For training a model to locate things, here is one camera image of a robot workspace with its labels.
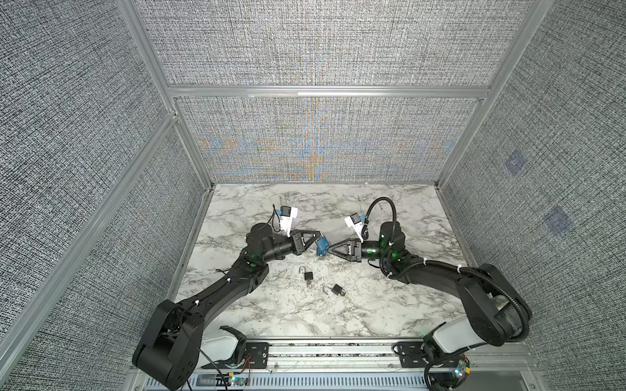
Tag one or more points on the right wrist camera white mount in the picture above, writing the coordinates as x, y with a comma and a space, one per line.
358, 224

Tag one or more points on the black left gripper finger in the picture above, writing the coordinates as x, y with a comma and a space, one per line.
313, 233
310, 244

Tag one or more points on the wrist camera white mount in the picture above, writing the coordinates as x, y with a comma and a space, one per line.
358, 224
287, 216

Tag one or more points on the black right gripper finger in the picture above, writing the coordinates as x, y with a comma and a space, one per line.
342, 254
340, 244

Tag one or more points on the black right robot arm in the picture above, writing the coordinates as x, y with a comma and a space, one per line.
495, 313

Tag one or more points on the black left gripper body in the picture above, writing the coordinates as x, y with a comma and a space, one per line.
296, 245

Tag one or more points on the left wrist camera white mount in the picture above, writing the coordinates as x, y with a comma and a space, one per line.
287, 216

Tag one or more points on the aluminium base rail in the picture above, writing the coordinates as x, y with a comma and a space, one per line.
352, 363

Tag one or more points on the black padlock with key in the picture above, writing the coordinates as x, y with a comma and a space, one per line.
308, 276

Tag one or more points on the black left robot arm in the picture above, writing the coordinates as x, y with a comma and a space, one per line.
170, 347

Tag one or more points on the blue padlock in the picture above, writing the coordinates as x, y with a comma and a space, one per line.
322, 246

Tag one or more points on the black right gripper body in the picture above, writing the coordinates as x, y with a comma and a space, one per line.
357, 254

